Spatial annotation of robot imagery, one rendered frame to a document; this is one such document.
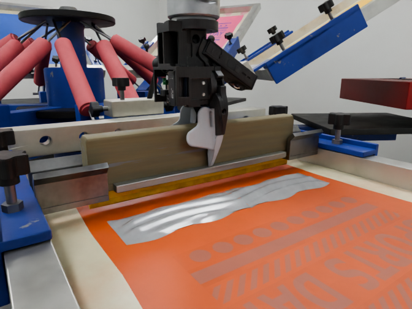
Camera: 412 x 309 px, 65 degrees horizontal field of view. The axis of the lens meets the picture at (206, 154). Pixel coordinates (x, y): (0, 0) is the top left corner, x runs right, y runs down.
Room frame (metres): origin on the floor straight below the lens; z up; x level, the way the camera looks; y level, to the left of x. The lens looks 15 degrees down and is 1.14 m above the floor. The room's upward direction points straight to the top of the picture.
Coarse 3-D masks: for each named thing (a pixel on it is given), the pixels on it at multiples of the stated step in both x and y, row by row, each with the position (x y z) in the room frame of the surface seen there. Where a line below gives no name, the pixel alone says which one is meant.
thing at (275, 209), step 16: (240, 176) 0.56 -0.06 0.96; (256, 176) 0.56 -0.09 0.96; (272, 176) 0.56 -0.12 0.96; (320, 176) 0.56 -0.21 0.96; (224, 192) 0.48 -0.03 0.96; (304, 192) 0.48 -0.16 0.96; (320, 192) 0.48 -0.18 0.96; (336, 192) 0.48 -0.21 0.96; (352, 192) 0.48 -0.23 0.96; (368, 192) 0.48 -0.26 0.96; (256, 208) 0.42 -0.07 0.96; (272, 208) 0.42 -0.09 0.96; (288, 208) 0.42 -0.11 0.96; (304, 208) 0.42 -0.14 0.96; (384, 208) 0.42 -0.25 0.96; (400, 208) 0.42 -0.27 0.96
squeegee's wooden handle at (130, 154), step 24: (240, 120) 0.54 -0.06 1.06; (264, 120) 0.56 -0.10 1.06; (288, 120) 0.60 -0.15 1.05; (96, 144) 0.40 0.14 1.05; (120, 144) 0.42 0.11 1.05; (144, 144) 0.43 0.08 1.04; (168, 144) 0.46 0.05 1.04; (240, 144) 0.53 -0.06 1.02; (264, 144) 0.56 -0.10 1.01; (120, 168) 0.41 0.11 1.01; (144, 168) 0.43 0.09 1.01; (168, 168) 0.45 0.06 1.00
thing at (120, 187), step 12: (252, 156) 0.55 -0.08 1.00; (264, 156) 0.55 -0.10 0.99; (276, 156) 0.56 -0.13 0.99; (192, 168) 0.48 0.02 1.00; (204, 168) 0.48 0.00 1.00; (216, 168) 0.49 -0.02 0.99; (228, 168) 0.50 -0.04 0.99; (132, 180) 0.42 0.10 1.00; (144, 180) 0.42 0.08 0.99; (156, 180) 0.43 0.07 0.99; (168, 180) 0.44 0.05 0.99; (120, 192) 0.40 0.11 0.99
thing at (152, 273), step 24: (168, 192) 0.48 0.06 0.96; (192, 192) 0.48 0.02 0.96; (216, 192) 0.48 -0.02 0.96; (96, 216) 0.39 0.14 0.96; (120, 216) 0.39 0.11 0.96; (240, 216) 0.39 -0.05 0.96; (264, 216) 0.39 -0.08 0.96; (96, 240) 0.33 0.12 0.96; (120, 240) 0.33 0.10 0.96; (168, 240) 0.33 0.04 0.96; (192, 240) 0.33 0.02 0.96; (216, 240) 0.33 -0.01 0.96; (120, 264) 0.28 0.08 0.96; (144, 264) 0.28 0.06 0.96; (168, 264) 0.28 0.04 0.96; (144, 288) 0.25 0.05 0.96; (168, 288) 0.25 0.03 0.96; (192, 288) 0.25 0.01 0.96
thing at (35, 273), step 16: (304, 160) 0.66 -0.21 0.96; (320, 160) 0.62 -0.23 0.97; (336, 160) 0.60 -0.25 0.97; (352, 160) 0.57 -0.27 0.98; (368, 160) 0.54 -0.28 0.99; (384, 160) 0.54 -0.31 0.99; (368, 176) 0.54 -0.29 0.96; (384, 176) 0.52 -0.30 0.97; (400, 176) 0.50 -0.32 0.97; (48, 240) 0.27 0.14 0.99; (16, 256) 0.24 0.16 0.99; (32, 256) 0.24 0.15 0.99; (48, 256) 0.24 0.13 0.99; (16, 272) 0.22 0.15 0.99; (32, 272) 0.22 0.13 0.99; (48, 272) 0.22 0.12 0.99; (64, 272) 0.22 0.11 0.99; (16, 288) 0.20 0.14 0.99; (32, 288) 0.20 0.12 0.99; (48, 288) 0.20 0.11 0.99; (64, 288) 0.20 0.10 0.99; (16, 304) 0.18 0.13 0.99; (32, 304) 0.18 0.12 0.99; (48, 304) 0.18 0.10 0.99; (64, 304) 0.18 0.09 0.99
